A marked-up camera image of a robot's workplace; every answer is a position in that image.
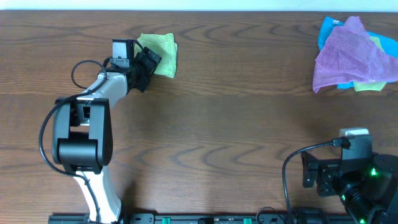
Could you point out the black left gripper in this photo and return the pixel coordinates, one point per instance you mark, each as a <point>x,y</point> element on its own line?
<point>150,65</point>

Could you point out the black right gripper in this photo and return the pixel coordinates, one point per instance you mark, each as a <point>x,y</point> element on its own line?
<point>326,169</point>

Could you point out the green microfiber cloth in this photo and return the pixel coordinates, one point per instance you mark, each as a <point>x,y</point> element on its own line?
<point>164,46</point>

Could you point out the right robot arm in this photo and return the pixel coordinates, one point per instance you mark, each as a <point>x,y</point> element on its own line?
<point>367,188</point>

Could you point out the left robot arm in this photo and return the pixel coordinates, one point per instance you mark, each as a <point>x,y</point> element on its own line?
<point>82,137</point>

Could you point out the purple microfiber cloth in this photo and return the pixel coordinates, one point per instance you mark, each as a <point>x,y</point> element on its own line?
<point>349,55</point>

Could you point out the blue microfiber cloth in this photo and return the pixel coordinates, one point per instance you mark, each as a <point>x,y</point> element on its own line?
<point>389,45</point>

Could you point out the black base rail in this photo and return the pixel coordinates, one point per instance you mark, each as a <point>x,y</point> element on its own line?
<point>148,218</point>

